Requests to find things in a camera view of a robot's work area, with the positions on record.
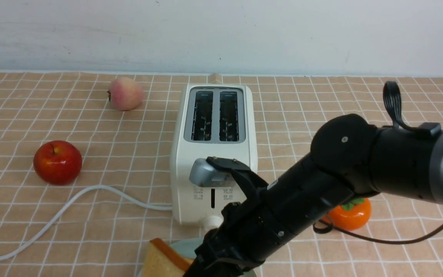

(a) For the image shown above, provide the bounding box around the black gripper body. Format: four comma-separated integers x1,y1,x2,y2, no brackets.
183,200,303,277

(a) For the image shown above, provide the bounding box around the toast slice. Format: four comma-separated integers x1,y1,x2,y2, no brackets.
140,238,194,277

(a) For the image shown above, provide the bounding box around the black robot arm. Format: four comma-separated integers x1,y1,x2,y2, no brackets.
184,114,443,277

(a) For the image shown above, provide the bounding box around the white two-slot toaster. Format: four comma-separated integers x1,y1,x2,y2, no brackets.
170,83,258,230

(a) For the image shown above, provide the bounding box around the orange persimmon with green leaves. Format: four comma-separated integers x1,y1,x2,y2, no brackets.
322,198,371,231

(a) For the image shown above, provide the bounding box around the light green plate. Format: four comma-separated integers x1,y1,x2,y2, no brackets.
137,237,257,277

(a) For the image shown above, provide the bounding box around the pink peach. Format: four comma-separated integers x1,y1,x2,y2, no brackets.
107,77,144,112

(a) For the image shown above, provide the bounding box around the orange checkered tablecloth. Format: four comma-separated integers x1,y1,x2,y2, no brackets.
0,72,443,277

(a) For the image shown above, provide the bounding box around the red apple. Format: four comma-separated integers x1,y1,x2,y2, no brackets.
33,140,82,185

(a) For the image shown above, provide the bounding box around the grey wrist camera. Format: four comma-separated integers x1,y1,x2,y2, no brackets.
189,157,270,200

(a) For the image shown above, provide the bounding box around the white toaster power cable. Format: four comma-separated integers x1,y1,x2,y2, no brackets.
0,185,173,261

